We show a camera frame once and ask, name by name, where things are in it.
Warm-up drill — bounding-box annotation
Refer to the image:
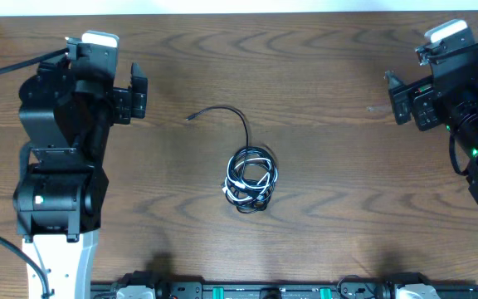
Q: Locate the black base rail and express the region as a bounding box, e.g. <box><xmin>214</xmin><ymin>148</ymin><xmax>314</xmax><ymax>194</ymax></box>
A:
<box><xmin>90</xmin><ymin>272</ymin><xmax>478</xmax><ymax>299</ymax></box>

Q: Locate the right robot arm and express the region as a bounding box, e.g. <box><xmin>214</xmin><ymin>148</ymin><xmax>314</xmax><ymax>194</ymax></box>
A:
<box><xmin>384</xmin><ymin>37</ymin><xmax>478</xmax><ymax>206</ymax></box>

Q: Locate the white USB cable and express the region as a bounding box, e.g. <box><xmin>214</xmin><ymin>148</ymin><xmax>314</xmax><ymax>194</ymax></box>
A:
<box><xmin>221</xmin><ymin>154</ymin><xmax>279</xmax><ymax>203</ymax></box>

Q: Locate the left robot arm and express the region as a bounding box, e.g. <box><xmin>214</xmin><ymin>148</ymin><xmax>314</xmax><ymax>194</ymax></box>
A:
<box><xmin>0</xmin><ymin>31</ymin><xmax>148</xmax><ymax>298</ymax></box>

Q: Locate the black USB cable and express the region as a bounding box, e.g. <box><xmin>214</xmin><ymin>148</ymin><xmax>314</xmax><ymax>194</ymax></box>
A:
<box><xmin>185</xmin><ymin>105</ymin><xmax>280</xmax><ymax>214</ymax></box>

